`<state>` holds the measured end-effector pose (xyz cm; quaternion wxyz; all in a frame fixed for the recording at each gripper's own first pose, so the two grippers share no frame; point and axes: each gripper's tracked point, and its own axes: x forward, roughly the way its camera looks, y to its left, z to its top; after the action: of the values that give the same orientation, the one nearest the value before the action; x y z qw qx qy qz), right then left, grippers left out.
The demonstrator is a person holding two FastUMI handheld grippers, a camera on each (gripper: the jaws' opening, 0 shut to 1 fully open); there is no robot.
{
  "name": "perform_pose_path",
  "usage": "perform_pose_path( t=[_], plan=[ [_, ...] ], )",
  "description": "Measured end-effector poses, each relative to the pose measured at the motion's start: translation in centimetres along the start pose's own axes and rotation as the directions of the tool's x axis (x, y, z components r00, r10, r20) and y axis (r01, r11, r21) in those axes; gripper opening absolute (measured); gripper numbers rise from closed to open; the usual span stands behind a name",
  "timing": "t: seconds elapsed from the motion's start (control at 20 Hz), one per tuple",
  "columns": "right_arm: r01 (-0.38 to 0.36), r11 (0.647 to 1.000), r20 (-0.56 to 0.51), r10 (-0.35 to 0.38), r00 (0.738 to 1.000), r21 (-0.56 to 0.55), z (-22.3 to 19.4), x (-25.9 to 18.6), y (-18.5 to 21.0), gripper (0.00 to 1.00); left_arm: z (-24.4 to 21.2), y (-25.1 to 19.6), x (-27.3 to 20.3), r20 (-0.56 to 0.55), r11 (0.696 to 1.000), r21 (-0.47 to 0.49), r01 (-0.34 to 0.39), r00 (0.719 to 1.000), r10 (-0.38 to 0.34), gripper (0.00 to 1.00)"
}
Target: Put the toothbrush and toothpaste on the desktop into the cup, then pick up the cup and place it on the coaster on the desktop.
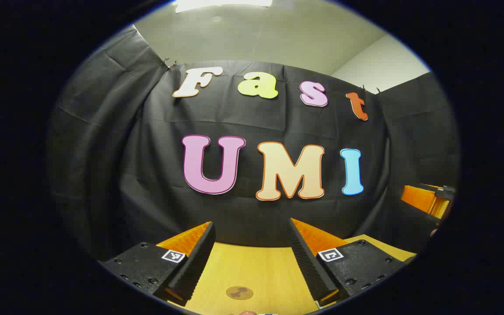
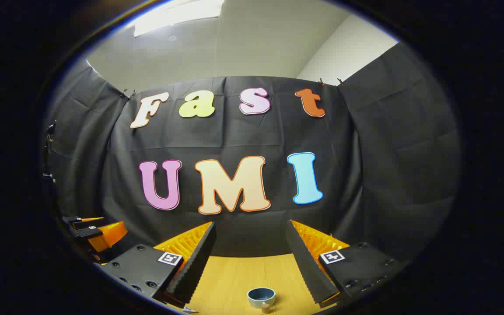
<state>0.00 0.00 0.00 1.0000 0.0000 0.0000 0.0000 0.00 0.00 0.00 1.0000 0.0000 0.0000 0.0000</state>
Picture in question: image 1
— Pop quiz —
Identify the ceiling light panel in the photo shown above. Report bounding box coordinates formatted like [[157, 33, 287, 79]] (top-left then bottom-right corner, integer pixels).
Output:
[[175, 0, 273, 13]]

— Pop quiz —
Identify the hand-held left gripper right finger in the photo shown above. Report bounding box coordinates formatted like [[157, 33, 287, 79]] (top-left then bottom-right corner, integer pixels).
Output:
[[286, 217, 410, 307]]

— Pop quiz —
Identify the round brown coaster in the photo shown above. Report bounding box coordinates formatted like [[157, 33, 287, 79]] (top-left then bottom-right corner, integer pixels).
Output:
[[226, 286, 254, 300]]

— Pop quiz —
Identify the wooden desktop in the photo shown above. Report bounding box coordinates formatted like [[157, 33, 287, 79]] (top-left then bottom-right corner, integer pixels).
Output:
[[167, 234, 419, 315]]

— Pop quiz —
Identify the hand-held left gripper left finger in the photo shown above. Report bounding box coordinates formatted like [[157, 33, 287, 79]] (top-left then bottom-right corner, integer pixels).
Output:
[[99, 221, 216, 307]]

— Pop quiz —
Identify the black backdrop cloth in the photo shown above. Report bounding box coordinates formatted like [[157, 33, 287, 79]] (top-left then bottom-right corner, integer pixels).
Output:
[[46, 26, 460, 263]]

